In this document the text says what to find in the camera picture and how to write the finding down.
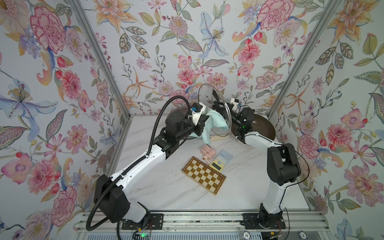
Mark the black frying pan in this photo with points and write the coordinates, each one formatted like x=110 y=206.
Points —
x=179 y=118

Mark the light green cloth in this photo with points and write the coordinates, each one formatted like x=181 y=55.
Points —
x=215 y=120

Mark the pink small box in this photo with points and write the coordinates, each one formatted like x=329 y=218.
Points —
x=207 y=152

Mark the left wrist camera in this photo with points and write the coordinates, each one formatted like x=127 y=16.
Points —
x=198 y=108

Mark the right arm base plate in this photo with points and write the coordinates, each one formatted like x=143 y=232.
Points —
x=255 y=221

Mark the aluminium corner frame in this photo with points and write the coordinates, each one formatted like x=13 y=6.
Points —
x=320 y=26
x=98 y=51

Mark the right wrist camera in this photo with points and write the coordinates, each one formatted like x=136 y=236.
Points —
x=235 y=102

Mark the aluminium corner frame left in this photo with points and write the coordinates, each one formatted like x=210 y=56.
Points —
x=98 y=51

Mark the glass pot lid black handle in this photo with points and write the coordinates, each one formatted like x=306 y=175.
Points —
x=211 y=97

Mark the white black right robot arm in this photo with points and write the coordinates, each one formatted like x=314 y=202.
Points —
x=283 y=166

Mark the aluminium corner frame right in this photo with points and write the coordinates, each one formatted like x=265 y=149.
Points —
x=320 y=26

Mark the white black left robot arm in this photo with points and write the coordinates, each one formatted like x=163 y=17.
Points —
x=111 y=193

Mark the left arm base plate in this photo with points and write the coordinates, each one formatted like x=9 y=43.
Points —
x=149 y=222

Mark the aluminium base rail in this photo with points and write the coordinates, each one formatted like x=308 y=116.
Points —
x=212 y=225

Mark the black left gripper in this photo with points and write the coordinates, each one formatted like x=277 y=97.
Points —
x=199 y=125

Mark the wooden chessboard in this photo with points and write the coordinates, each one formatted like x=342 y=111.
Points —
x=204 y=175

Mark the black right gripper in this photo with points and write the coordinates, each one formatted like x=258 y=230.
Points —
x=226 y=112

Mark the brown frying pan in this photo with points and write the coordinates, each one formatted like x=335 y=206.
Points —
x=263 y=126

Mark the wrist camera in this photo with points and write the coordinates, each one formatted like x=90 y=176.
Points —
x=198 y=108
x=235 y=102

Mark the yellow blue calculator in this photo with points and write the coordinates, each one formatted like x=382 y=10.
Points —
x=221 y=160

